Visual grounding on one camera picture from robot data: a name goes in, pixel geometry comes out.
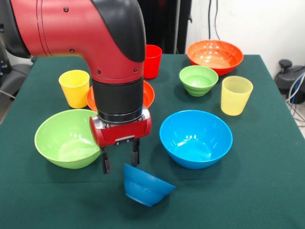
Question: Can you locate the black chair base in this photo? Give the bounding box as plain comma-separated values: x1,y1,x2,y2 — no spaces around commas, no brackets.
274,59,305,104

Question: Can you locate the opaque yellow cup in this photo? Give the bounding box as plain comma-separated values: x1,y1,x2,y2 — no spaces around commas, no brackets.
59,70,91,109

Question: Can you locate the large light blue bowl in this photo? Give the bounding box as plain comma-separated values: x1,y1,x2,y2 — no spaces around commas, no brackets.
159,110,234,170

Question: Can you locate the black chair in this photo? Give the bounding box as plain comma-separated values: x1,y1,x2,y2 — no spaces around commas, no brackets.
0,55,39,100

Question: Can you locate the floor cable bundle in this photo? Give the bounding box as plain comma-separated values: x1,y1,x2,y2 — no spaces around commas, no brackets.
285,71,305,126

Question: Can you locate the orange bowl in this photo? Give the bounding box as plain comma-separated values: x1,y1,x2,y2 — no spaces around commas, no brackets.
85,80,155,113
186,40,244,76

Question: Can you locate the small dark blue bowl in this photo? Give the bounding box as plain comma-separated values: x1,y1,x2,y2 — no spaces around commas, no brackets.
123,163,176,207

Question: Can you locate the red cup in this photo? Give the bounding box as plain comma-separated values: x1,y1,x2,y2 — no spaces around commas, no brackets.
143,44,163,80

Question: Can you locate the large green bowl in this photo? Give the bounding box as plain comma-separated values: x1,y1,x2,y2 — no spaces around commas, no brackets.
34,109,102,169

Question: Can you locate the translucent yellow cup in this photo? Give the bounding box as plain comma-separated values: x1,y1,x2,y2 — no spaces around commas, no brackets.
220,75,254,117

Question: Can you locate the small green bowl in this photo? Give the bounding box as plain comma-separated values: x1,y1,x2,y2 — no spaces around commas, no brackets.
179,65,219,97

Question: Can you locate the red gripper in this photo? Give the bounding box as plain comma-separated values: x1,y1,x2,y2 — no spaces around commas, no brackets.
89,106,153,175

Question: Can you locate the dark green tablecloth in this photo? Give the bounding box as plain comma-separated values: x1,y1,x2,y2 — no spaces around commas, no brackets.
0,52,305,229

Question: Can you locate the black wall cable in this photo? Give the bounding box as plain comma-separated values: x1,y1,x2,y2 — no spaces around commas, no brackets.
205,0,221,54

